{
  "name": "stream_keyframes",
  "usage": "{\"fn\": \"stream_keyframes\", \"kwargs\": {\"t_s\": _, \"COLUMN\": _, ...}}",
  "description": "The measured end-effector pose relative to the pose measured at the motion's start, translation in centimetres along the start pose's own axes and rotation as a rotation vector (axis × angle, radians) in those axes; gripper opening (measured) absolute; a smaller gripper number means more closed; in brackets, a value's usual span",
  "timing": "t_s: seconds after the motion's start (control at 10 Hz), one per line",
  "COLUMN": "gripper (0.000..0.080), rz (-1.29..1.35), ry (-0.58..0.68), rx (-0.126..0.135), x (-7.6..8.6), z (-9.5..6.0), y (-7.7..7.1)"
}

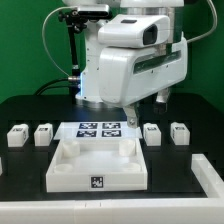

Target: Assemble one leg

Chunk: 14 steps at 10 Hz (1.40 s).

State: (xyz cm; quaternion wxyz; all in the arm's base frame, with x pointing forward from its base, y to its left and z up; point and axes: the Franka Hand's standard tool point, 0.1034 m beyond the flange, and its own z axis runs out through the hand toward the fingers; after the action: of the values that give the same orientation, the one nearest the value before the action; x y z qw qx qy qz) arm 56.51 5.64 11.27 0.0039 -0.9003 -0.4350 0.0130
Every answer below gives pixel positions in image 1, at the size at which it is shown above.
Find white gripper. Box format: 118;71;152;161
99;37;187;128

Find white square tabletop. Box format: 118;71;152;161
46;138;148;192

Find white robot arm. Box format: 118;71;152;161
62;0;188;128

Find white marker tag sheet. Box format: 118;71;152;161
54;121;142;140

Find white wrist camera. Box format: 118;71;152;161
98;14;171;48

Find black base cables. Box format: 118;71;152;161
35;75;82;96

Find black camera on stand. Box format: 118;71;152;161
77;4;110;18

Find white L-shaped obstacle wall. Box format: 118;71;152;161
0;154;224;224

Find grey camera cable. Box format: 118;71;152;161
41;5;80;78

